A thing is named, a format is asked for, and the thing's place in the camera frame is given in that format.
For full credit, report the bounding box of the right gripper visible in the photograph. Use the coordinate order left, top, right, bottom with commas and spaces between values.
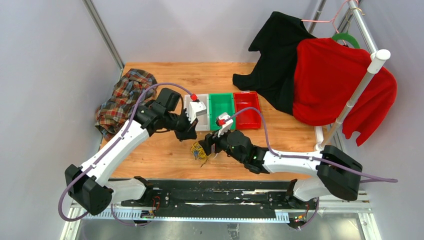
199, 125, 245, 164

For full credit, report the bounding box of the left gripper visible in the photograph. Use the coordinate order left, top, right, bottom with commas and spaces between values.
164, 108, 199, 142

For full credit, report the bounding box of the yellow cable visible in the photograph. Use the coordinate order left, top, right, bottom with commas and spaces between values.
190, 141, 210, 168

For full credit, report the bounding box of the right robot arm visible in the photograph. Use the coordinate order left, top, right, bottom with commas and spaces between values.
199, 130, 363, 209

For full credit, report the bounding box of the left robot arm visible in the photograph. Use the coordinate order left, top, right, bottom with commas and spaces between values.
65, 88, 207, 216

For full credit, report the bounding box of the white plastic bin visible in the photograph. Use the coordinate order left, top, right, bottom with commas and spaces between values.
195, 93, 210, 132

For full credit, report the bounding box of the red plastic bin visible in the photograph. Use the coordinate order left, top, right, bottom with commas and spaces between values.
233, 92, 262, 130

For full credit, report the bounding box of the green plastic bin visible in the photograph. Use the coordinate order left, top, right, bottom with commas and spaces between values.
208, 92, 236, 131

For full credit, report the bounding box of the plaid shirt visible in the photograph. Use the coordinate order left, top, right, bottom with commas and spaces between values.
94, 68, 157, 141

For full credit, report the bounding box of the black t-shirt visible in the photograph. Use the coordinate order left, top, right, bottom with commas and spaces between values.
232, 11, 314, 115

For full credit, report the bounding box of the red t-shirt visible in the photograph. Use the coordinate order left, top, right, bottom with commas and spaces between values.
292, 38, 397, 146

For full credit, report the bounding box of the pink hanger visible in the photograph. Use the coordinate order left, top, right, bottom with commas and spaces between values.
301, 0, 351, 34

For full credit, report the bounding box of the green hanger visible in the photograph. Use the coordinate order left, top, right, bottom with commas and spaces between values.
331, 32, 361, 49

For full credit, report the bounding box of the white clothes rack pole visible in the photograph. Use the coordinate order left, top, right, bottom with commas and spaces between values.
314, 49, 391, 151

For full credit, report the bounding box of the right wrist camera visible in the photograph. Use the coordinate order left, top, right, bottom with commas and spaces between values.
215, 112, 234, 138

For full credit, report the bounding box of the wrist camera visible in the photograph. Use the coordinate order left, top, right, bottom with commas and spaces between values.
186, 101, 207, 124
215, 112, 234, 138

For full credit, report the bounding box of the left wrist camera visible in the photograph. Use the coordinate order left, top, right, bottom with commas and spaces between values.
186, 101, 207, 124

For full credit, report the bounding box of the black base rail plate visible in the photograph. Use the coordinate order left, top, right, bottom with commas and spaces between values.
104, 179, 317, 223

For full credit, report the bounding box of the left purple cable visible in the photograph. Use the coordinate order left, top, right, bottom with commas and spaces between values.
57, 82, 200, 223

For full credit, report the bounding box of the purple cable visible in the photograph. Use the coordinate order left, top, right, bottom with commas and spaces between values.
57, 82, 200, 223
225, 106, 398, 184

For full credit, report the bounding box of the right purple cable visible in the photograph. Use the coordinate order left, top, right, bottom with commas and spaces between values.
225, 106, 398, 184

